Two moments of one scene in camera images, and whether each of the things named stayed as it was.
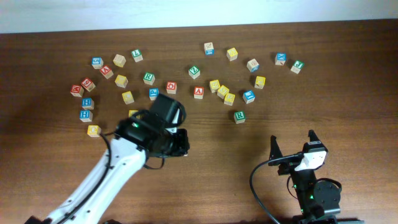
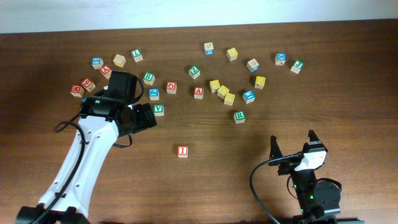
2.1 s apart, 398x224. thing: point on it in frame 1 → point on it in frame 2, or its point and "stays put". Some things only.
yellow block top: [232, 54] stays put
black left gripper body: [173, 144] → [142, 119]
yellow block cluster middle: [222, 91] stays put
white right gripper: [275, 151] stays put
